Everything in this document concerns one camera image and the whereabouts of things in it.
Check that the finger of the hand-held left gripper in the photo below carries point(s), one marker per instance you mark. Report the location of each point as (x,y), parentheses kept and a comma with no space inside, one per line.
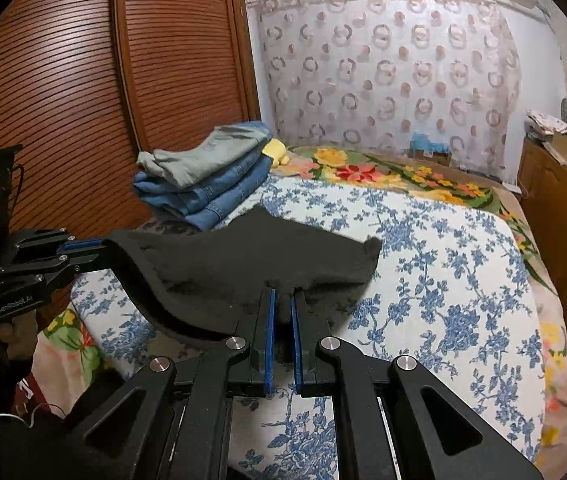
(81,245)
(58,265)

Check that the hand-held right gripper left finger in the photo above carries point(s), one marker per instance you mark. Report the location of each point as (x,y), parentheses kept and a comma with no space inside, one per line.
(269,340)

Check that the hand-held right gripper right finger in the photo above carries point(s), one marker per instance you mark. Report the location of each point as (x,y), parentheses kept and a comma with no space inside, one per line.
(297,340)

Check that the black pants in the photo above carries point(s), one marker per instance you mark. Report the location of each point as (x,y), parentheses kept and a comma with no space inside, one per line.
(243,260)

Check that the folded grey pants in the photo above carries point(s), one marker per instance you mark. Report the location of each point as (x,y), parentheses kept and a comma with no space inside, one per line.
(198,160)

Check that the person's left hand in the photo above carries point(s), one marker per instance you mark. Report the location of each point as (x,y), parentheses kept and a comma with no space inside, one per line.
(21,332)

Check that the folded blue jeans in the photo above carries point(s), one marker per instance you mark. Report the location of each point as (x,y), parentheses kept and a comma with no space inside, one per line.
(213,187)
(223,210)

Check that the person's dark clothing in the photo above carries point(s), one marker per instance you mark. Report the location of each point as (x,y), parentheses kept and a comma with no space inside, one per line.
(13,450)

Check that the blue floral bedsheet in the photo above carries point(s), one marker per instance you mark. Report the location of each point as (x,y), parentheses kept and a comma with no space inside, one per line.
(438,285)

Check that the wooden louvered wardrobe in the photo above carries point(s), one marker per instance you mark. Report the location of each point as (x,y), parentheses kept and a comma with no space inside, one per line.
(63,85)

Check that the colourful floral blanket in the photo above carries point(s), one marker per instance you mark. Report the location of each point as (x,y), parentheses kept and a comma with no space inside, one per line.
(363,170)

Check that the yellow plush toy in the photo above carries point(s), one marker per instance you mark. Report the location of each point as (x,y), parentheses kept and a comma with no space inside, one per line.
(276,152)

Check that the cardboard box with blue cloth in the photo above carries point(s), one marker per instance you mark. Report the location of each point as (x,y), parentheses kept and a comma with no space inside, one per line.
(431,150)

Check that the circle-patterned sheer curtain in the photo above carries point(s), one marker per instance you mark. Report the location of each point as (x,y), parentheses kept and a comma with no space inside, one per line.
(388,70)

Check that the wooden sideboard cabinet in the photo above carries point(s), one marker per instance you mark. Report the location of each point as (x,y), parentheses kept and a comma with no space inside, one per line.
(563,220)

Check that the folded floral cloth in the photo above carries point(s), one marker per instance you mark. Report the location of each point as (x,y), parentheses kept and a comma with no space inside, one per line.
(548,121)

